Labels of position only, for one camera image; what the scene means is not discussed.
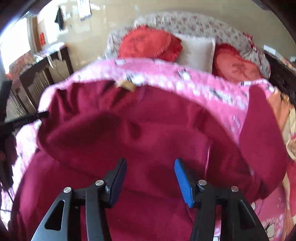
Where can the right red heart cushion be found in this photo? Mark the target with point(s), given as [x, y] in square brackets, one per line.
[229, 65]

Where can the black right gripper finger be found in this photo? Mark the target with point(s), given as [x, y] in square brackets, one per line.
[62, 220]

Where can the red heart cushion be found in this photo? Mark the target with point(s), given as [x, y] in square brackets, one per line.
[146, 42]
[229, 65]

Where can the red paper window sticker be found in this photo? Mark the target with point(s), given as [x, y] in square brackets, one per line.
[42, 39]

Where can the orange patterned quilt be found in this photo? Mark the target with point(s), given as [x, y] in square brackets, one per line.
[284, 113]

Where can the wall calendar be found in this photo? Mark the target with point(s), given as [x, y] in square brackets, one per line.
[84, 9]

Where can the dark red sweater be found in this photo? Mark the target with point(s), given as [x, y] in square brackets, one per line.
[92, 125]

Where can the left red heart cushion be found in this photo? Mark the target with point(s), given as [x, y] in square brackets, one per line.
[146, 42]

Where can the floral bed sheet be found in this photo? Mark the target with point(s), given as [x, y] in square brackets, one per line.
[193, 24]

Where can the black garment on wall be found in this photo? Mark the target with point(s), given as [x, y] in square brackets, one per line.
[60, 19]

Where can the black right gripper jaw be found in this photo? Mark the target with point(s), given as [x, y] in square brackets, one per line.
[25, 120]

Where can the white pillow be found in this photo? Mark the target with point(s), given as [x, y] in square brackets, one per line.
[197, 52]

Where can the dark wooden cabinet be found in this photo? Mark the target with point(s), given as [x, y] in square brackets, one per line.
[282, 77]

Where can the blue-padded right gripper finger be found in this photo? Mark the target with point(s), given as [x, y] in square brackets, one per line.
[238, 219]

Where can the red gift box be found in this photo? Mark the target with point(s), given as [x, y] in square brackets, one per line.
[20, 64]

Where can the dark wooden side table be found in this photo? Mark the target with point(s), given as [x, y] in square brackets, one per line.
[36, 77]

